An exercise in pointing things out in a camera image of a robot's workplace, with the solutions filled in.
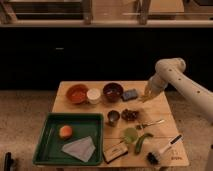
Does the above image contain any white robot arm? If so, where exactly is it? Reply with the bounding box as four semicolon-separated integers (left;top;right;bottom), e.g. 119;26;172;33
143;58;213;124

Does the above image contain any purple bowl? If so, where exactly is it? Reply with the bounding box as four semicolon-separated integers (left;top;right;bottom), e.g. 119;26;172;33
103;82;124;102

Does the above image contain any orange bowl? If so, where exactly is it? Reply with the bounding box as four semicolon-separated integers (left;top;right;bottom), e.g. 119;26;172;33
66;84;88;104

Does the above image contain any blue sponge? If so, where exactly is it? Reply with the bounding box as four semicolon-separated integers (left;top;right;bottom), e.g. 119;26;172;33
122;89;138;101

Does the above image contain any dark grape bunch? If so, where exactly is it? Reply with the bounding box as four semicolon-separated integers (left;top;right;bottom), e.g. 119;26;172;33
121;109;139;122

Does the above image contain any metal cup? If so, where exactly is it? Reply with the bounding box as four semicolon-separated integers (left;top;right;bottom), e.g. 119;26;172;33
107;110;120;127

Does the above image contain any green round lid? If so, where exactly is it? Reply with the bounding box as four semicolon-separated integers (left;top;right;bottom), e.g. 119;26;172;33
123;128;138;144

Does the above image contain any green cucumber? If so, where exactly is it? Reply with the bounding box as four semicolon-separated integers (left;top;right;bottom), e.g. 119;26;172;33
134;133;154;155

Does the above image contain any white cup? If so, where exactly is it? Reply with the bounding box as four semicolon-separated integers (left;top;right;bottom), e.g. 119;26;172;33
87;88;101;104

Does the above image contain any wooden block eraser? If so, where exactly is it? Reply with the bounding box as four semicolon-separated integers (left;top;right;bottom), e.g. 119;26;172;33
103;143;128;163

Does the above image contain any grey folded cloth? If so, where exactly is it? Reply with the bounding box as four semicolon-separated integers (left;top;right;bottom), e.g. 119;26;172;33
62;136;96;162

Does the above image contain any orange fruit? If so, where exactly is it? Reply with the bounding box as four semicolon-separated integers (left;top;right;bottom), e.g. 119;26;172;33
59;125;73;139

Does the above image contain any green plastic tray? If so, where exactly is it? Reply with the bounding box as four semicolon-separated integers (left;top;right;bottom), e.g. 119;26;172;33
33;113;104;166

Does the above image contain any black object on floor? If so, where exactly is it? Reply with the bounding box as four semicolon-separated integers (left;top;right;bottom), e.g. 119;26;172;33
4;152;14;171

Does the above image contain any white handled dish brush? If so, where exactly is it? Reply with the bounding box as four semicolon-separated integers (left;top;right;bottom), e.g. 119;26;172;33
146;135;182;165

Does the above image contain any wooden shelf rail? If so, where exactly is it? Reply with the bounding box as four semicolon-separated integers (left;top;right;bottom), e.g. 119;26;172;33
0;20;213;28

